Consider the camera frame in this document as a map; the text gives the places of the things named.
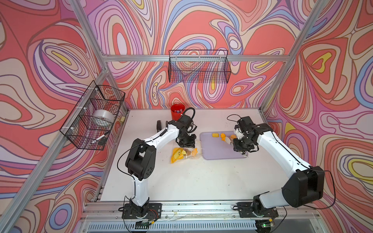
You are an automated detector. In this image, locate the red cup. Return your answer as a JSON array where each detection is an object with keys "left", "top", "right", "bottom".
[{"left": 170, "top": 103, "right": 186, "bottom": 121}]

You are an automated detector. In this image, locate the orange duck shaped cookie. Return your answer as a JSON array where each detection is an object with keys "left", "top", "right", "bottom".
[{"left": 220, "top": 133, "right": 226, "bottom": 141}]

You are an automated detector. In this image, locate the black wire basket on back wall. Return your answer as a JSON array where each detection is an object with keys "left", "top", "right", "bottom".
[{"left": 168, "top": 49, "right": 232, "bottom": 83}]

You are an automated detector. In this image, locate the aluminium corner frame post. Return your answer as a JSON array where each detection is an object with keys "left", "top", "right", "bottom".
[{"left": 259, "top": 1, "right": 329, "bottom": 113}]

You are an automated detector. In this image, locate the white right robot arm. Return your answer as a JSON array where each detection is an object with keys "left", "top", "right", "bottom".
[{"left": 233, "top": 116, "right": 325, "bottom": 217}]

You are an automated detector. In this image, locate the black wire basket on left wall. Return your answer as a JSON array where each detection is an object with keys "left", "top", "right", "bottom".
[{"left": 60, "top": 81, "right": 125, "bottom": 150}]

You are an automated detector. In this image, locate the clear resealable bag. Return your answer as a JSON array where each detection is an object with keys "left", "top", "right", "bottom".
[{"left": 170, "top": 140, "right": 202, "bottom": 164}]

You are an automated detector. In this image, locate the black wire basket on wall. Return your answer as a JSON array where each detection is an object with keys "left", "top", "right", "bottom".
[
  {"left": 168, "top": 49, "right": 232, "bottom": 83},
  {"left": 60, "top": 81, "right": 125, "bottom": 150}
]

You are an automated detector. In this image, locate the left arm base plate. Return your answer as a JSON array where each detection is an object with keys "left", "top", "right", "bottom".
[{"left": 121, "top": 203, "right": 162, "bottom": 220}]

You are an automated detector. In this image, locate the black object near left wall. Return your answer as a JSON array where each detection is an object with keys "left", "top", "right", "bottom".
[{"left": 156, "top": 120, "right": 162, "bottom": 132}]

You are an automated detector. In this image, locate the lavender plastic tray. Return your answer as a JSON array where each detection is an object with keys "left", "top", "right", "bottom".
[{"left": 199, "top": 131, "right": 247, "bottom": 160}]

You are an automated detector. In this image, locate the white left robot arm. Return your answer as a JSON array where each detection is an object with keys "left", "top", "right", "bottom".
[{"left": 124, "top": 114, "right": 197, "bottom": 218}]

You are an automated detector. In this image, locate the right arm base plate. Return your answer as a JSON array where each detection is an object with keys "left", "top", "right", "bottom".
[{"left": 233, "top": 201, "right": 279, "bottom": 218}]

